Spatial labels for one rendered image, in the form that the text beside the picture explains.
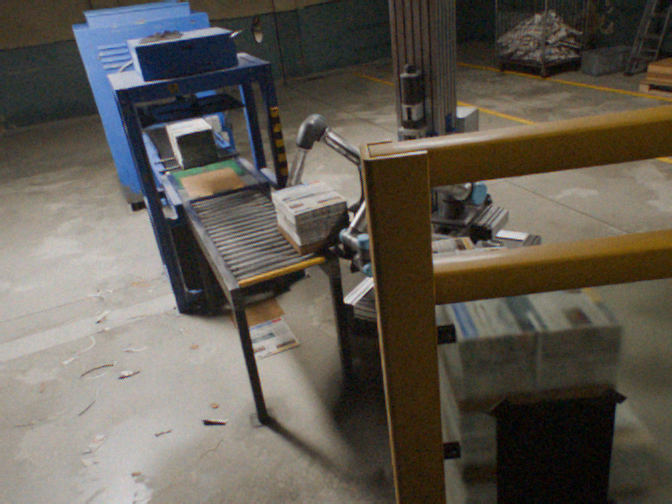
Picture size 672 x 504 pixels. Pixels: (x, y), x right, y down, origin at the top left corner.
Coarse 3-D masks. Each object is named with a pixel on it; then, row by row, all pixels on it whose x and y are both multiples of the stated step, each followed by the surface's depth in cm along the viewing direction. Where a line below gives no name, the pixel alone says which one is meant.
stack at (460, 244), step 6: (438, 240) 285; (444, 240) 284; (450, 240) 284; (456, 240) 283; (462, 240) 282; (468, 240) 281; (438, 246) 280; (444, 246) 279; (450, 246) 278; (456, 246) 277; (462, 246) 276; (468, 246) 276; (438, 252) 274; (444, 252) 273
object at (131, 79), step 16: (240, 64) 384; (256, 64) 372; (112, 80) 378; (128, 80) 374; (160, 80) 359; (176, 80) 356; (192, 80) 360; (208, 80) 363; (224, 80) 367; (240, 80) 371; (256, 80) 374; (144, 96) 352; (160, 96) 356; (176, 96) 359
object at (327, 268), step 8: (256, 184) 398; (264, 192) 382; (272, 200) 367; (328, 248) 298; (328, 256) 290; (336, 256) 289; (320, 264) 303; (328, 264) 290; (336, 264) 288; (328, 272) 294; (336, 272) 290
